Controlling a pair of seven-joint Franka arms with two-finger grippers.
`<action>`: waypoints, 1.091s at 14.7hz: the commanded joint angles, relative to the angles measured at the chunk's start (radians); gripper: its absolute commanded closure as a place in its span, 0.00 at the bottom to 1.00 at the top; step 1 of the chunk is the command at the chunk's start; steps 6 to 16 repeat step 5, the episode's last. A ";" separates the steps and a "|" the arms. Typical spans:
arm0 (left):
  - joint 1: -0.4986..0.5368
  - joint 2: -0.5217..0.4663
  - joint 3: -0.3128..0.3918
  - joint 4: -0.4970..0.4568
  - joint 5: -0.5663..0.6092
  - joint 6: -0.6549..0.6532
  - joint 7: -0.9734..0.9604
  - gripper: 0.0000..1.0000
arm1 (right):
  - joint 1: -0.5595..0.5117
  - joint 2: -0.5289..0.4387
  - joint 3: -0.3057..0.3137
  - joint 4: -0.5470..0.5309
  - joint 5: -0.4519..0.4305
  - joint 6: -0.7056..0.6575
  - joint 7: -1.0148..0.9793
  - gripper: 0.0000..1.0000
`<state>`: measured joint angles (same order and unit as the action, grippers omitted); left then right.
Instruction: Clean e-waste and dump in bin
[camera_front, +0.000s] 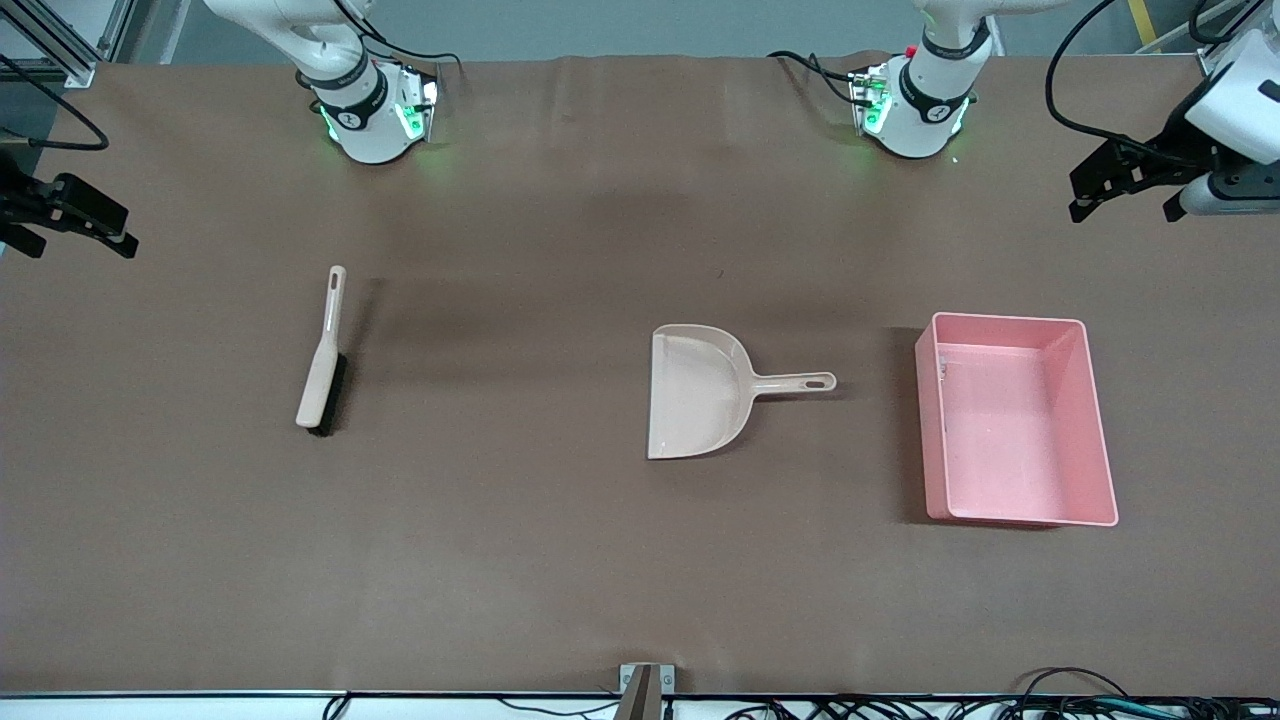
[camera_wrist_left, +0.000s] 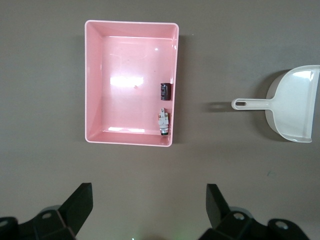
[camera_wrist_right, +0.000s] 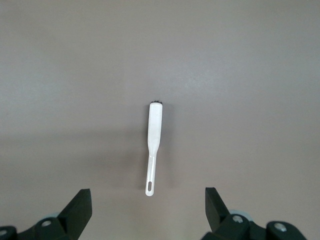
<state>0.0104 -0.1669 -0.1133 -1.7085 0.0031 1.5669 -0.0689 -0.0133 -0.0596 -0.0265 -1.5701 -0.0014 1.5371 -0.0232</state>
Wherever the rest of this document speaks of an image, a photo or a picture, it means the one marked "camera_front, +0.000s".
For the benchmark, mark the brown table mat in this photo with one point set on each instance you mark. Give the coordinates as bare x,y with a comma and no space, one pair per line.
600,560

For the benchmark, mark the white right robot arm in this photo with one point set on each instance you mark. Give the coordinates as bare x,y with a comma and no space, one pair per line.
360,120

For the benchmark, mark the metal clamp bracket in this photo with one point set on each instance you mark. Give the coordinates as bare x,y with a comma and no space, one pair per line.
645,688

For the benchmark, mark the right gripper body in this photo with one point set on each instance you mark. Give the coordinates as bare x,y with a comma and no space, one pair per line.
22,200

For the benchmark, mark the pink plastic bin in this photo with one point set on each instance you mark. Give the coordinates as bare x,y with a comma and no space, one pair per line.
1010,440

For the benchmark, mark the beige plastic dustpan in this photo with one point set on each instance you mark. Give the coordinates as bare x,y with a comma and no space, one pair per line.
695,400

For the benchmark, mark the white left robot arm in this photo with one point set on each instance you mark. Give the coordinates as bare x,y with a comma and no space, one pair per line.
925,110

